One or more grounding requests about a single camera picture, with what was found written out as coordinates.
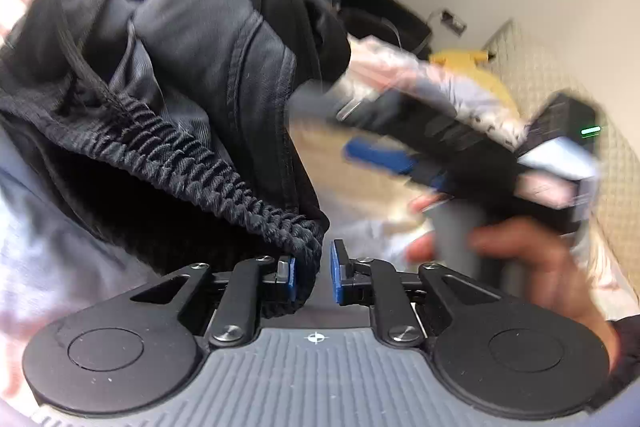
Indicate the black armchair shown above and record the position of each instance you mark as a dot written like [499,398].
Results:
[388,21]

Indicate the pastel pink bed sheet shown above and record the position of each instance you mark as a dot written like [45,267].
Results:
[50,266]

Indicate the person right hand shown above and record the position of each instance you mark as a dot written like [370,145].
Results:
[553,280]

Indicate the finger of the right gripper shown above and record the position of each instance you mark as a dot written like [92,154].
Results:
[418,167]

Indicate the wall power socket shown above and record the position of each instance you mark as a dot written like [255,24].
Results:
[453,23]

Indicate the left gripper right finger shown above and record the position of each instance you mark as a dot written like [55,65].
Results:
[377,285]

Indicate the black trousers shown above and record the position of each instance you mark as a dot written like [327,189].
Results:
[161,125]

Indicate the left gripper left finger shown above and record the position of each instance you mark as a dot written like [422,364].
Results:
[251,284]

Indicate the yellow plush toy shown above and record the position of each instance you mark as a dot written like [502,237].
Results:
[469,64]

